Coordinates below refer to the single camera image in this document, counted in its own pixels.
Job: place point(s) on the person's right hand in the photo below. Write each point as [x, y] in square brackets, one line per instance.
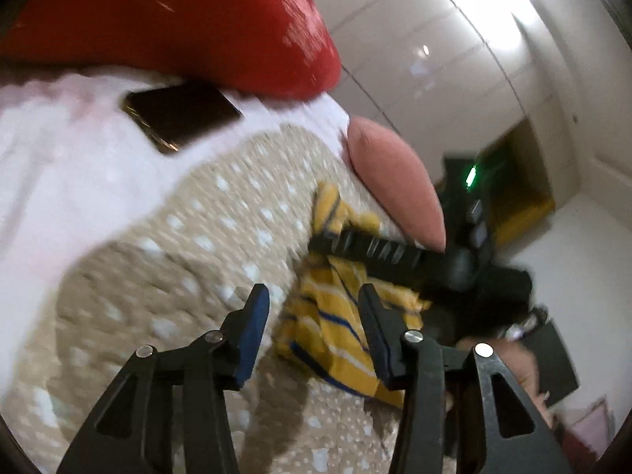
[523, 365]

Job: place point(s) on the white bed sheet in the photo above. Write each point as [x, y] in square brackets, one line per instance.
[75, 168]

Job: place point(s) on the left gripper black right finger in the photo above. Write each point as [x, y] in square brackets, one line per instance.
[498, 427]

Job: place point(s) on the beige dotted quilt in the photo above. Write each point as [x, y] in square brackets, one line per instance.
[243, 218]

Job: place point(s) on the pink knit pillow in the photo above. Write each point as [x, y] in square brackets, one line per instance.
[396, 177]

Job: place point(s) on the white wardrobe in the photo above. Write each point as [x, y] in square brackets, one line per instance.
[448, 76]

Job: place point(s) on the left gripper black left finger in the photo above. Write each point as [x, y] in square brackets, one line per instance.
[129, 429]

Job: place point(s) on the black smartphone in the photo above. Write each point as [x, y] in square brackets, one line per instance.
[172, 117]

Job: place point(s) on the yellow striped knit sweater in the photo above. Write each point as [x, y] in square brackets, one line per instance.
[321, 327]

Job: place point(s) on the red floral bolster pillow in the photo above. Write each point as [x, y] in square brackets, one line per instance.
[277, 48]

